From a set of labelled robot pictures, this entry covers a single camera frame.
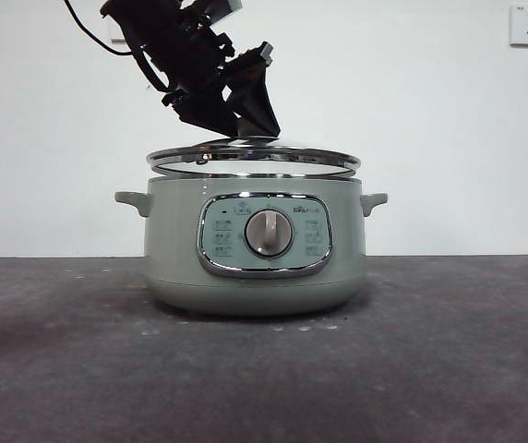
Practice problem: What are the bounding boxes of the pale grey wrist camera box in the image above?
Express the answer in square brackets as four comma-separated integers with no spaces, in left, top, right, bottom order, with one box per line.
[208,0,244,24]

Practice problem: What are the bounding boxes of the pale green electric pot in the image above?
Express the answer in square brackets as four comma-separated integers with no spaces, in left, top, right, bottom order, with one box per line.
[114,173,389,317]

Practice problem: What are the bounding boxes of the glass lid with green knob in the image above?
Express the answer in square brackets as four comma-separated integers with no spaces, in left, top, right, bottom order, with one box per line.
[145,117,362,180]

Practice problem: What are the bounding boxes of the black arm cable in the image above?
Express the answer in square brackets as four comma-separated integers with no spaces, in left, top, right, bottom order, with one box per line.
[64,0,135,56]

